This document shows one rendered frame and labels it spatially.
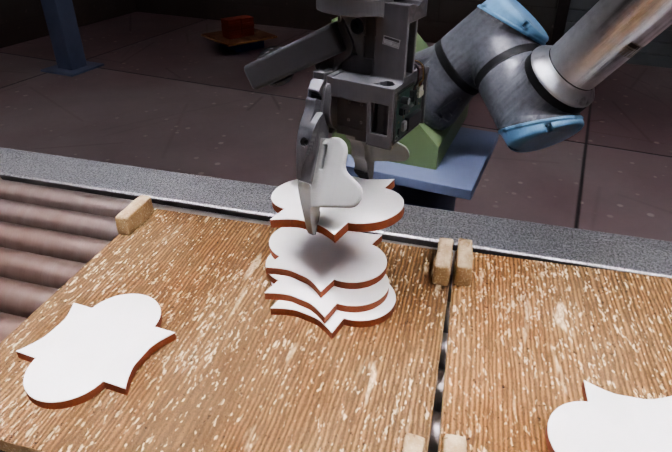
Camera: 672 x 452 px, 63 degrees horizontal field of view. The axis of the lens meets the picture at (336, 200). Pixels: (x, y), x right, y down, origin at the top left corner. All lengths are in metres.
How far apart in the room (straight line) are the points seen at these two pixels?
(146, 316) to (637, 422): 0.44
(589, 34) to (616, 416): 0.50
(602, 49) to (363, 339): 0.50
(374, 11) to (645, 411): 0.39
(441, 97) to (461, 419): 0.61
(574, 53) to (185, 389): 0.65
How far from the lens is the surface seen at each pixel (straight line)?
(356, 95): 0.45
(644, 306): 0.66
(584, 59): 0.84
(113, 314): 0.60
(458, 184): 0.96
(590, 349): 0.59
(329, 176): 0.48
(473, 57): 0.94
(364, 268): 0.58
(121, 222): 0.72
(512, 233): 0.76
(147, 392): 0.53
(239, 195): 0.82
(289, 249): 0.61
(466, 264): 0.61
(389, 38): 0.44
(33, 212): 0.87
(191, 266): 0.65
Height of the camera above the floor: 1.32
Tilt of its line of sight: 30 degrees down
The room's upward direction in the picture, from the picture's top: straight up
